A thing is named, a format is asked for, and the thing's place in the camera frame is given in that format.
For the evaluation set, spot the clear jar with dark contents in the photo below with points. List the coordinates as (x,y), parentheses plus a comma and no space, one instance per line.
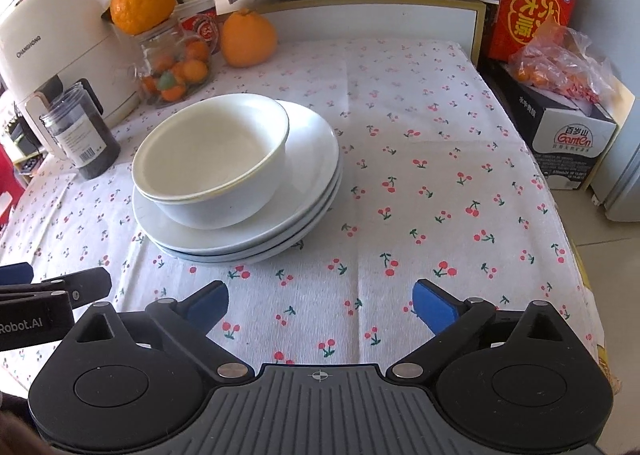
(90,145)

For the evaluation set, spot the printed cardboard box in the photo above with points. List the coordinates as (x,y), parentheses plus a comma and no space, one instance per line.
(565,145)

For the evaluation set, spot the red plastic stool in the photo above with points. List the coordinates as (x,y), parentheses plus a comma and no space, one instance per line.
(10,185)

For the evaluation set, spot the black electronic device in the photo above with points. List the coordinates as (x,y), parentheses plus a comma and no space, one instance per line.
(27,140)

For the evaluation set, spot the glass jar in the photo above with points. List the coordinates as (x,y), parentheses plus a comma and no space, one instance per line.
(150,55)

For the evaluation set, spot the plain white plate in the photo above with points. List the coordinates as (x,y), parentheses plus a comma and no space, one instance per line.
(310,145)

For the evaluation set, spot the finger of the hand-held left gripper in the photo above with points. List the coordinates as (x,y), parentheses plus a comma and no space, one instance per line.
(85,285)
(15,274)

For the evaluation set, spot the silver refrigerator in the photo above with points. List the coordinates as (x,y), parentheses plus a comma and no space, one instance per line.
(625,175)

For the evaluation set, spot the blue patterned white plate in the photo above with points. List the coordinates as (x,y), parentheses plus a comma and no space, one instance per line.
(250,249)
(250,258)

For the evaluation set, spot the cherry print tablecloth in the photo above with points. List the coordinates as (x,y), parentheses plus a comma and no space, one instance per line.
(425,135)

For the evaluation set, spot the white air fryer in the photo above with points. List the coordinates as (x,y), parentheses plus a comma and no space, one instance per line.
(55,35)

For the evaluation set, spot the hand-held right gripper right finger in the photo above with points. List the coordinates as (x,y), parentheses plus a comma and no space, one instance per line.
(435,305)

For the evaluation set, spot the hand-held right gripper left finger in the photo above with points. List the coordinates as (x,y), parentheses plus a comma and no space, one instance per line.
(207,305)

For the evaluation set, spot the heap of small mandarins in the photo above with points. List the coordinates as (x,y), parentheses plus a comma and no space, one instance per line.
(185,72)

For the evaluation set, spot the plastic bag of oranges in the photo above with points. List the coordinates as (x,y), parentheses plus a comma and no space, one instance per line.
(565,65)

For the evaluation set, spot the white wood-edged stand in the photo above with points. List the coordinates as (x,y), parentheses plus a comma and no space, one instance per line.
(375,17)

